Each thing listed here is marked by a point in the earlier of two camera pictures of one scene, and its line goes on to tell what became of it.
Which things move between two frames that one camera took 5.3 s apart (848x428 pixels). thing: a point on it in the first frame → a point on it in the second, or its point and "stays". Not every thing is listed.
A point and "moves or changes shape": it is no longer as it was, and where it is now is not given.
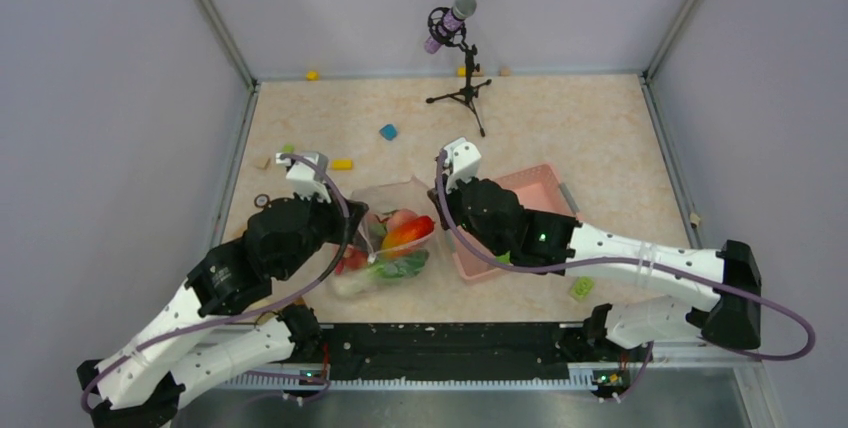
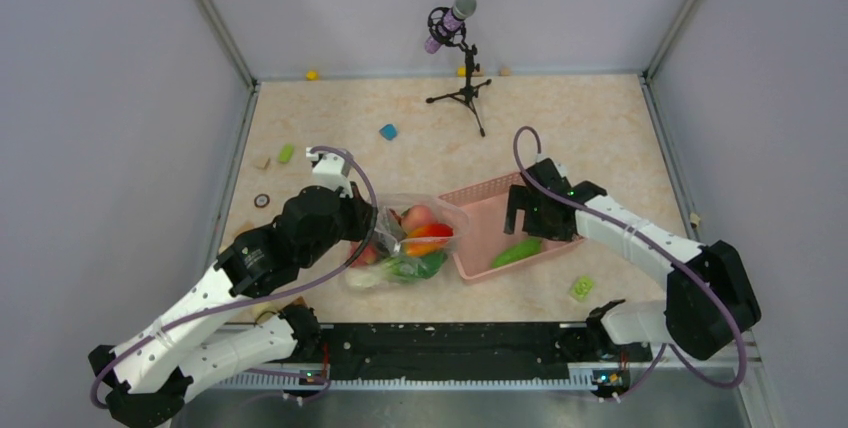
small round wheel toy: [262, 200] stays
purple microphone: [463, 7] stays
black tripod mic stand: [467, 95] stays
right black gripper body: [459, 211] → [538, 223]
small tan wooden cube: [263, 162] stays
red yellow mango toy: [403, 235] → [428, 239]
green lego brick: [582, 287] stays
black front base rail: [453, 351] stays
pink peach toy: [399, 218] → [415, 217]
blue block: [389, 131] stays
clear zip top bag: [389, 251] moves or changes shape
